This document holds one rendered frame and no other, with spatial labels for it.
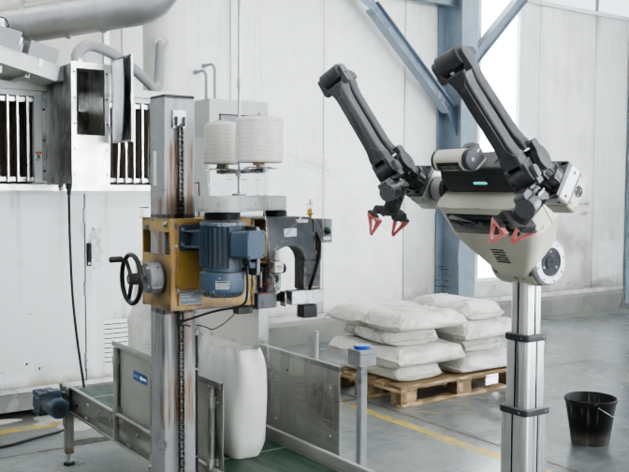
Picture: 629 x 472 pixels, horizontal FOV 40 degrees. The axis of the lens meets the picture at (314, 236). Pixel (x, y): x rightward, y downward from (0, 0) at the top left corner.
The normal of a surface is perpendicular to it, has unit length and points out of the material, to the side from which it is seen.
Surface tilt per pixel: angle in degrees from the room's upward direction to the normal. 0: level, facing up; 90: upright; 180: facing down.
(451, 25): 90
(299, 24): 90
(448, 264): 90
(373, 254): 90
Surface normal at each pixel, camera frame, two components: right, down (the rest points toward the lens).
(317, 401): -0.82, 0.03
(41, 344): 0.57, 0.05
